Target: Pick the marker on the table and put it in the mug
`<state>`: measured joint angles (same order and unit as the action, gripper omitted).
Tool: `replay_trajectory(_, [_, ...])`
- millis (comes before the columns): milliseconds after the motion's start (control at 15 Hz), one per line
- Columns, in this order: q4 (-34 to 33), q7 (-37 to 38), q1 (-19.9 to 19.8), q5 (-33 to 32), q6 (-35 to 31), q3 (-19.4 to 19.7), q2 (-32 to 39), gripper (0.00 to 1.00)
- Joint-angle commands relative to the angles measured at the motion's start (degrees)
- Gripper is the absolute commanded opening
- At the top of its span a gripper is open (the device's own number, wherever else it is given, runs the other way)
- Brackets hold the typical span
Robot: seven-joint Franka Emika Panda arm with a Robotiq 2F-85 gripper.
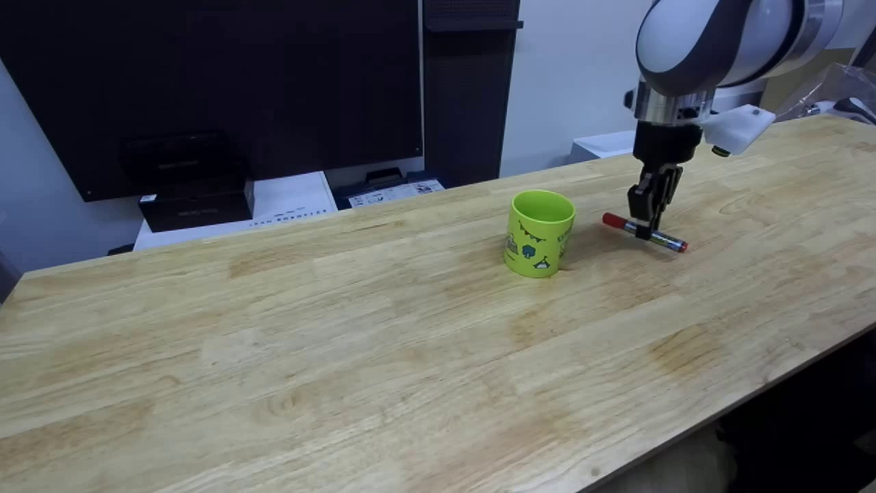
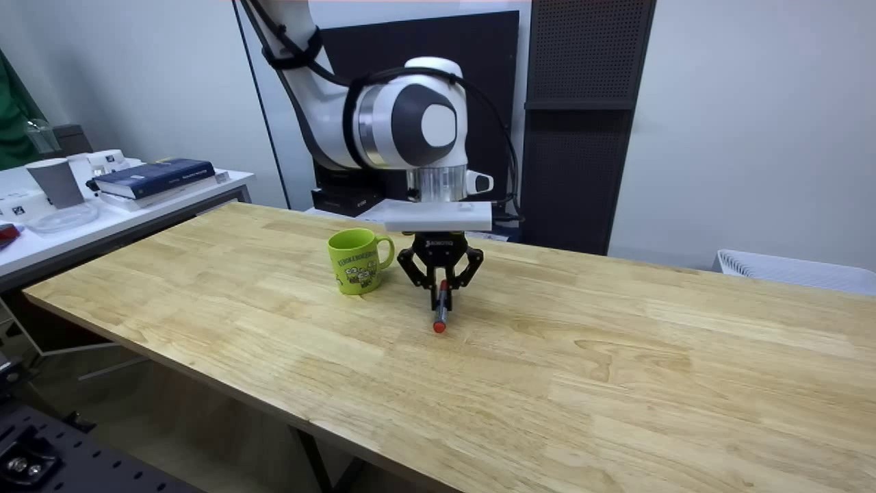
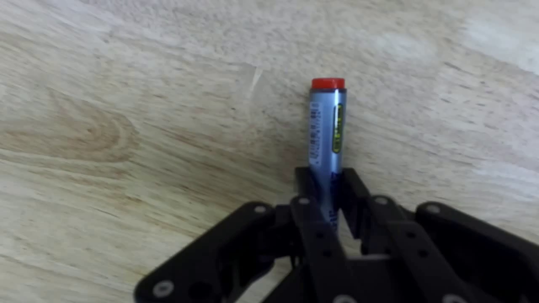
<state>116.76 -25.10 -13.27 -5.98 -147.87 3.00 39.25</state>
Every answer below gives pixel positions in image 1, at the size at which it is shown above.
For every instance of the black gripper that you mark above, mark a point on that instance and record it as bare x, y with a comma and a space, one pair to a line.
667, 142

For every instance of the marker with red cap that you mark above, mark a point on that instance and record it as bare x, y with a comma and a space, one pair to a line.
672, 242

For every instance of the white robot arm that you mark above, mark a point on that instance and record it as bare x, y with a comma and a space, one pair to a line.
701, 42

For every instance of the green mug with print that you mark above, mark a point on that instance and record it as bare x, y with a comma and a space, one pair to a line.
537, 235

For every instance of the white bin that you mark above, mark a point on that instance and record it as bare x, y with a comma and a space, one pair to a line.
601, 146

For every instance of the brown cardboard box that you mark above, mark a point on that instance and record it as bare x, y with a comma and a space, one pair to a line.
821, 85

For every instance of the dark brown cabinet panel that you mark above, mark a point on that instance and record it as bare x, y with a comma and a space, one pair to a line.
466, 92

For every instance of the dark tray with white label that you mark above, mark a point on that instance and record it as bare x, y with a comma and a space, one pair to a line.
386, 189

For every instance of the white flat box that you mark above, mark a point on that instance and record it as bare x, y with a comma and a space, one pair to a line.
289, 201

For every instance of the large black screen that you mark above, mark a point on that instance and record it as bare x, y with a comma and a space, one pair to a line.
227, 83

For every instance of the black box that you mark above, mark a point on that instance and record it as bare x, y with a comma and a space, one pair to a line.
186, 187

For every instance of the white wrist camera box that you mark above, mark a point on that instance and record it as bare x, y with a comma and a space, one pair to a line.
739, 126

